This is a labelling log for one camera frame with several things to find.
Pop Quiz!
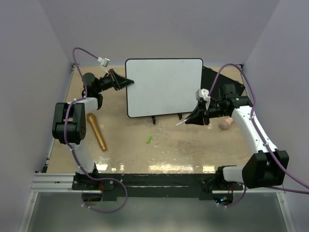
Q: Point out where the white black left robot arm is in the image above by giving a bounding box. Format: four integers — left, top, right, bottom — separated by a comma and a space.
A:
52, 69, 134, 190

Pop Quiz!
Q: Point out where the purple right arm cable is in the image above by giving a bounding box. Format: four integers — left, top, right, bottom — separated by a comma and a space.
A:
209, 63, 309, 208

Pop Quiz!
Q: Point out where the black wire whiteboard stand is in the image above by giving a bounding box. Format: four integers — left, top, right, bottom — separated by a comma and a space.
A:
151, 113, 183, 125

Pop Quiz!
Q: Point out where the white whiteboard black frame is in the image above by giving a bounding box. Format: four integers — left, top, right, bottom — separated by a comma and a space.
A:
125, 58, 203, 118

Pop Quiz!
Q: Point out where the gold toy microphone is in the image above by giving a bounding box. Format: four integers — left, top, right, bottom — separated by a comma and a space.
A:
86, 113, 107, 152

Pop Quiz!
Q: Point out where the white green whiteboard marker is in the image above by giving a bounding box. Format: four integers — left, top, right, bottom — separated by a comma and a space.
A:
174, 118, 189, 127

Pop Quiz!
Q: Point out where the green marker cap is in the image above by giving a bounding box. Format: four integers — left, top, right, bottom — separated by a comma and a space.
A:
146, 136, 152, 144

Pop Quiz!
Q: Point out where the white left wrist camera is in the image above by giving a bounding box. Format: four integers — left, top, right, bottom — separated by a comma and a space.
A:
97, 57, 110, 68

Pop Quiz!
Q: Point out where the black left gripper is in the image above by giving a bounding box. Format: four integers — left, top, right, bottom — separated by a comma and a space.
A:
95, 69, 134, 93

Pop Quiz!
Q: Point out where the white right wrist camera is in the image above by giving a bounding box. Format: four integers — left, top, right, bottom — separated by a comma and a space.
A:
196, 88, 211, 102

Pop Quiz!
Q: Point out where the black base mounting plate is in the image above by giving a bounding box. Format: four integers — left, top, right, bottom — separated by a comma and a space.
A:
71, 173, 243, 201

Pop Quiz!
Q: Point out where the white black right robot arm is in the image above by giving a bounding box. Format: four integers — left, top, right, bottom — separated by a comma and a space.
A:
184, 84, 289, 190

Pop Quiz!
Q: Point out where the pink beige cylinder toy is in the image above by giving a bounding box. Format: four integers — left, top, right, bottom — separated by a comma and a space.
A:
218, 116, 234, 130

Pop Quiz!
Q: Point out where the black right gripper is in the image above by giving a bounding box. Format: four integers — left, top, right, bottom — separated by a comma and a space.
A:
185, 100, 229, 126

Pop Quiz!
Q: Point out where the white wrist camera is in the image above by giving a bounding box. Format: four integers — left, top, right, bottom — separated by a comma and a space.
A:
97, 57, 110, 68
196, 88, 211, 102

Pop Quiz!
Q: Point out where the black ribbed board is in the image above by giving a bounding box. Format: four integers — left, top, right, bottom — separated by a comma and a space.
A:
200, 66, 245, 100

